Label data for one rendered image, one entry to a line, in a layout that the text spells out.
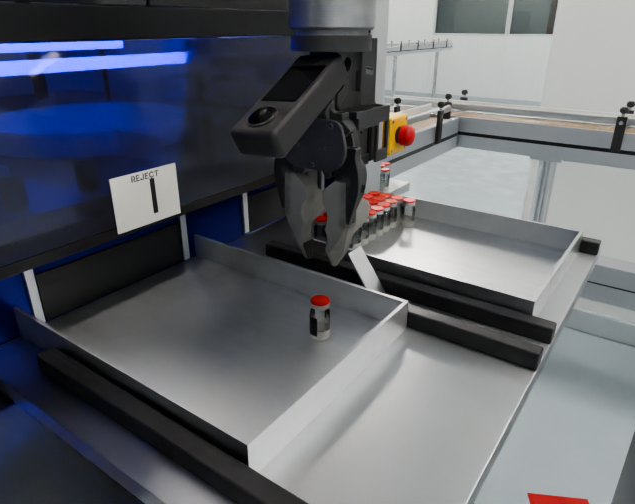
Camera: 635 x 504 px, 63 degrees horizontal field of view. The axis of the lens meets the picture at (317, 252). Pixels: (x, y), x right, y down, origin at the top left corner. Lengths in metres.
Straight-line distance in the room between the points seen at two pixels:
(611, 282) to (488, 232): 0.89
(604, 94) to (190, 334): 1.87
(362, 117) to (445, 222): 0.46
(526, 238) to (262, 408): 0.54
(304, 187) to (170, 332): 0.23
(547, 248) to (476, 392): 0.39
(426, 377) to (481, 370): 0.06
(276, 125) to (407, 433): 0.27
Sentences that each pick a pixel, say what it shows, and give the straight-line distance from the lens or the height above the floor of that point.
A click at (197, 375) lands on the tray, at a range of 0.53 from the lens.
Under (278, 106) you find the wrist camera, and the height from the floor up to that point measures 1.13.
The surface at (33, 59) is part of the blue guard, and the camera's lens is 0.52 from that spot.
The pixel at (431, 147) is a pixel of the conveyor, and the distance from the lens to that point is 1.51.
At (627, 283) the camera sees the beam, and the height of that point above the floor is 0.51.
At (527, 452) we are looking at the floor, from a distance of 1.80.
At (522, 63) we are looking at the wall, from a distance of 9.02.
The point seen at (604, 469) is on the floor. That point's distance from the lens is 1.84.
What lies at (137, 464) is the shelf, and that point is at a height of 0.88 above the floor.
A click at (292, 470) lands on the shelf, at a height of 0.88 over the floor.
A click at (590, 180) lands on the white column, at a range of 2.26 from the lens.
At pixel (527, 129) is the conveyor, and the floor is 0.92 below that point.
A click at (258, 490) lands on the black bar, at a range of 0.39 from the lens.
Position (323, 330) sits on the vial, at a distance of 0.55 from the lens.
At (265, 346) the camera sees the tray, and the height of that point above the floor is 0.88.
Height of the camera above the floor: 1.19
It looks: 24 degrees down
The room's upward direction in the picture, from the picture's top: straight up
